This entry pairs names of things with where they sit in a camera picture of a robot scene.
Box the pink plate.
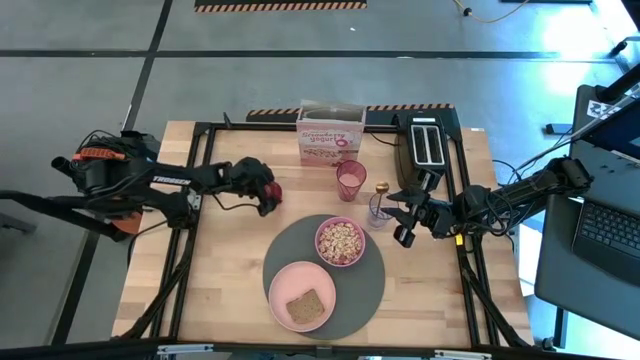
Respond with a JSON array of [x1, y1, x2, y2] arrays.
[[268, 260, 338, 334]]

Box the cereal pieces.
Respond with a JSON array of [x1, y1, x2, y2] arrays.
[[318, 221, 363, 265]]

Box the yellow floor cable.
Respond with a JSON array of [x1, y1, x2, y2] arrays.
[[452, 0, 531, 25]]

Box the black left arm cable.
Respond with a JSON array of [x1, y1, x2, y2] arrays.
[[212, 192, 262, 212]]

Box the gold spoon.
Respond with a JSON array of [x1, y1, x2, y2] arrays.
[[372, 180, 391, 224]]

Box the black table frame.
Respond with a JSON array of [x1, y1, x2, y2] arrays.
[[119, 119, 534, 351]]

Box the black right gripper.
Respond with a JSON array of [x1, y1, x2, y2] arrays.
[[381, 168, 456, 250]]

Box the orange black hazard tape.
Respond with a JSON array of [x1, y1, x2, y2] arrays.
[[193, 0, 368, 14]]

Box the brown bread slice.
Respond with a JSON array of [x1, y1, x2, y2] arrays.
[[285, 288, 326, 325]]

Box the grey cart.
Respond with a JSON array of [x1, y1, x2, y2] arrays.
[[533, 229, 640, 341]]

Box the silver mounting bracket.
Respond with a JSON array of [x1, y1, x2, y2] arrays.
[[156, 342, 215, 357], [433, 348, 494, 360]]

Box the black toaster cord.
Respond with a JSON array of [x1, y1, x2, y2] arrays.
[[370, 132, 404, 151]]

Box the round grey woven placemat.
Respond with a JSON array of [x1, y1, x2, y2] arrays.
[[262, 213, 387, 341]]

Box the red apple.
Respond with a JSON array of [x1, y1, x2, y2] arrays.
[[263, 181, 284, 204]]

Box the strawberry yogurt cereal box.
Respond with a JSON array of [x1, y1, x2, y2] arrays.
[[295, 99, 367, 168]]

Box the laptop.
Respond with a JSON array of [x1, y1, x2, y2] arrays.
[[564, 82, 640, 286]]

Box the black hazard striped cable ramp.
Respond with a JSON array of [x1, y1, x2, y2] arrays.
[[246, 103, 464, 134]]

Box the pink bowl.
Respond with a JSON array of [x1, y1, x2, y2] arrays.
[[314, 215, 367, 268]]

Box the white paper sign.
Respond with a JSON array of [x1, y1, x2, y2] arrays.
[[585, 98, 617, 120]]

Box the black stand pole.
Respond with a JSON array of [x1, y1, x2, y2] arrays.
[[597, 62, 640, 104]]

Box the pink plastic cup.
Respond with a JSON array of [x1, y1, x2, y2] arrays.
[[335, 159, 368, 203]]

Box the black stand leg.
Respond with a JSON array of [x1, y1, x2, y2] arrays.
[[0, 189, 151, 241]]

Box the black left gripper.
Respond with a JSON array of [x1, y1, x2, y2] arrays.
[[227, 156, 281, 217]]

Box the clear plastic cup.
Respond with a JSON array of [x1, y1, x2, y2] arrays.
[[368, 191, 401, 230]]

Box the black toaster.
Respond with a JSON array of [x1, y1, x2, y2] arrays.
[[397, 113, 451, 194]]

